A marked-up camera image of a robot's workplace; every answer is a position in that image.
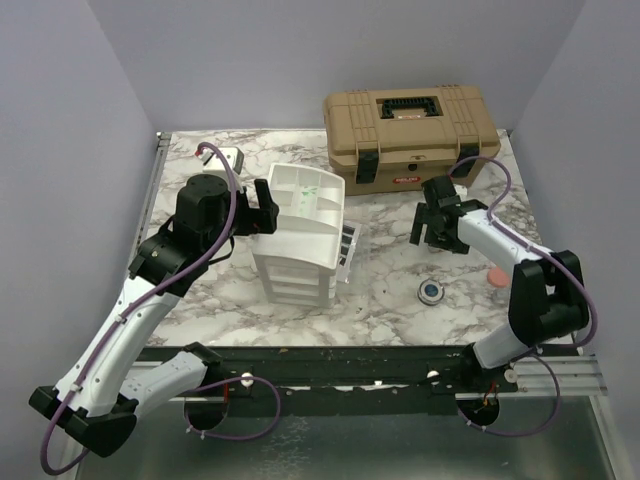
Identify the pink round makeup sponge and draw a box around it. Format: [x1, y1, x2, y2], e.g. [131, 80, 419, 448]
[487, 267, 510, 289]

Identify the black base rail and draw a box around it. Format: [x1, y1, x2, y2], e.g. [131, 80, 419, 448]
[134, 344, 521, 417]

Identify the round compact with lid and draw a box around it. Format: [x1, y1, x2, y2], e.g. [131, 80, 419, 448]
[417, 279, 445, 306]

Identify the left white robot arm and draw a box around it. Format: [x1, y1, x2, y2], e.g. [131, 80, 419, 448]
[29, 174, 279, 458]

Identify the white plastic drawer organizer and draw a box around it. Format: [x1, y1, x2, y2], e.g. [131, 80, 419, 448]
[251, 163, 346, 308]

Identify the clear bottle black cap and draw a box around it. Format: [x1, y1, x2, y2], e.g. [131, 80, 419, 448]
[491, 288, 510, 305]

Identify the tan plastic toolbox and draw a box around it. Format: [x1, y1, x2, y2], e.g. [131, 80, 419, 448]
[323, 84, 501, 196]

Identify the eyeshadow palette package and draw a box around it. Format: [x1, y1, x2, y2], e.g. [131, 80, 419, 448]
[339, 222, 361, 268]

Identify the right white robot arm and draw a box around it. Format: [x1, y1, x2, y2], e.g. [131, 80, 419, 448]
[410, 175, 589, 391]

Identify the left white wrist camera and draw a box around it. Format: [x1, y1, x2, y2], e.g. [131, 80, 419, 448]
[197, 147, 245, 176]

